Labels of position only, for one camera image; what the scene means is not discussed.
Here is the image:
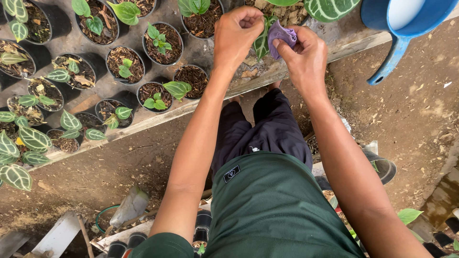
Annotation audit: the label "person's left hand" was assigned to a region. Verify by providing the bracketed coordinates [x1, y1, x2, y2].
[214, 5, 266, 71]

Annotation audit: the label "person's right hand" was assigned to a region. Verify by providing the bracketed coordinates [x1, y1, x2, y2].
[272, 25, 329, 96]

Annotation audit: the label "large veined-leaf potted plant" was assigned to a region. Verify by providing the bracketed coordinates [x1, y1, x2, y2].
[246, 0, 361, 61]

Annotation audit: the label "purple cleaning cloth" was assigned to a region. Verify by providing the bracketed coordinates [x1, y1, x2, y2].
[267, 20, 298, 61]

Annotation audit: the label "wooden plant bench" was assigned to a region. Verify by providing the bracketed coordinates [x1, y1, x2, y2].
[29, 0, 459, 172]

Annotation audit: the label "black shorts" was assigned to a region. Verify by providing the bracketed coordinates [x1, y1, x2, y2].
[211, 88, 313, 180]

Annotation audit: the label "blue plastic water dipper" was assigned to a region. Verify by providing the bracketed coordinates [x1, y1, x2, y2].
[360, 0, 459, 86]

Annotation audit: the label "empty black plastic pot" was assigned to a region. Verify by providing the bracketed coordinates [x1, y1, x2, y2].
[360, 148, 397, 185]

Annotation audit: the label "group of small potted seedlings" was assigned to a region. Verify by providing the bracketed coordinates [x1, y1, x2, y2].
[0, 0, 230, 192]

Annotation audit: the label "green shirt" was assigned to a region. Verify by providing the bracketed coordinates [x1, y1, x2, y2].
[128, 150, 366, 258]

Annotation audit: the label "light green loose leaf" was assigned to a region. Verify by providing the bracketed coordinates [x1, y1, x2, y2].
[397, 208, 424, 226]

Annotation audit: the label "row of black pots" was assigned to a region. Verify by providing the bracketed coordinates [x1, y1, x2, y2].
[106, 210, 213, 258]

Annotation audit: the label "white wooden plank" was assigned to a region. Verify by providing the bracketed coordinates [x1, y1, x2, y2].
[30, 211, 82, 258]

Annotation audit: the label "green hose ring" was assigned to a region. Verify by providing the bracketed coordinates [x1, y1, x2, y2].
[95, 204, 122, 234]

